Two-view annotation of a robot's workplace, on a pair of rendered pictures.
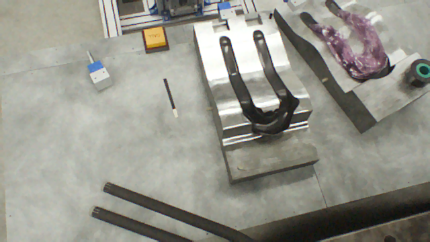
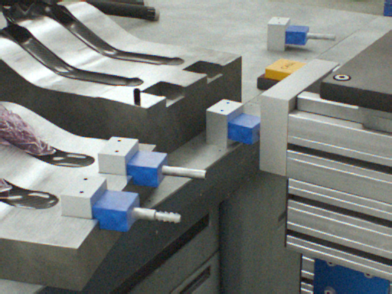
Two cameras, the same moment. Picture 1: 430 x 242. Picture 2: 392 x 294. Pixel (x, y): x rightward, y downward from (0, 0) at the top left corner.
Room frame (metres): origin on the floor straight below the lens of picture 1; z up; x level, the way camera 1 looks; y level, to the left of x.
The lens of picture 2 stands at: (1.61, -0.65, 1.29)
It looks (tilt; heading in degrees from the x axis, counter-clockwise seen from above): 25 degrees down; 145
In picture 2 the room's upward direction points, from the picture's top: 1 degrees counter-clockwise
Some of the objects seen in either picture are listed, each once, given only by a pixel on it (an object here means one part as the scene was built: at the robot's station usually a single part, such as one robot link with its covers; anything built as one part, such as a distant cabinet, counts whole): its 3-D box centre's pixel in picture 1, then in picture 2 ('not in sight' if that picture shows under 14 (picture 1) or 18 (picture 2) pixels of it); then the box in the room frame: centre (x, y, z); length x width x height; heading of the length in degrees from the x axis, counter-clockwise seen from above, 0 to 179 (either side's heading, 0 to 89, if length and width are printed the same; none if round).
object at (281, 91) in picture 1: (257, 76); (72, 40); (0.50, -0.10, 0.92); 0.35 x 0.16 x 0.09; 21
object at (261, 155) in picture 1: (253, 89); (71, 65); (0.48, -0.10, 0.87); 0.50 x 0.26 x 0.14; 21
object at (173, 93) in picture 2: (252, 23); (162, 101); (0.71, -0.07, 0.87); 0.05 x 0.05 x 0.04; 21
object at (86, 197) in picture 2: not in sight; (124, 211); (0.93, -0.27, 0.86); 0.13 x 0.05 x 0.05; 38
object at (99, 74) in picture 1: (95, 67); (302, 35); (0.50, 0.40, 0.83); 0.13 x 0.05 x 0.05; 37
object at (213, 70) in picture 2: (220, 29); (203, 78); (0.68, 0.03, 0.87); 0.05 x 0.05 x 0.04; 21
